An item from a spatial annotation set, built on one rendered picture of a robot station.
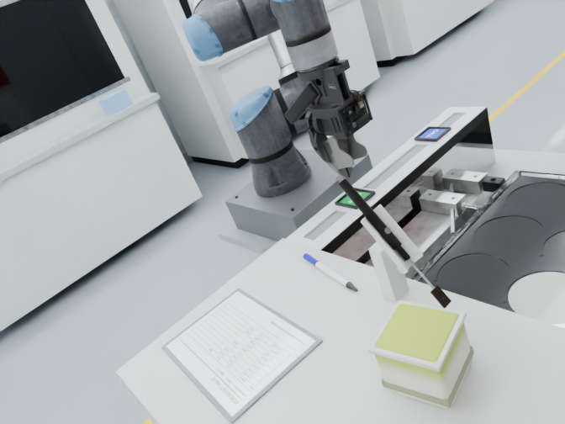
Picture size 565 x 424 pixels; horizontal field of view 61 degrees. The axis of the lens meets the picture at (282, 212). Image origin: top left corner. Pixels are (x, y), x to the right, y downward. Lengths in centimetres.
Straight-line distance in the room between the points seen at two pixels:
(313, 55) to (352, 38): 388
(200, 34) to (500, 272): 60
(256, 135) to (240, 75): 272
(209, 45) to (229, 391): 54
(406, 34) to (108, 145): 322
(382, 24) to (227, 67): 209
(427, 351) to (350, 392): 12
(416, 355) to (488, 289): 28
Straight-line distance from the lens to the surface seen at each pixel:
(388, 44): 537
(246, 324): 70
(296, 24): 76
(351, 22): 466
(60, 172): 328
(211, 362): 68
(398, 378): 52
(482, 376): 55
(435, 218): 94
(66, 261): 339
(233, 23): 85
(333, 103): 79
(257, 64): 392
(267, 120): 110
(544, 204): 90
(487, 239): 83
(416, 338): 50
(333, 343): 62
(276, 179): 115
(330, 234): 83
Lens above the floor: 139
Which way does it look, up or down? 26 degrees down
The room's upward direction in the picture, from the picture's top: 22 degrees counter-clockwise
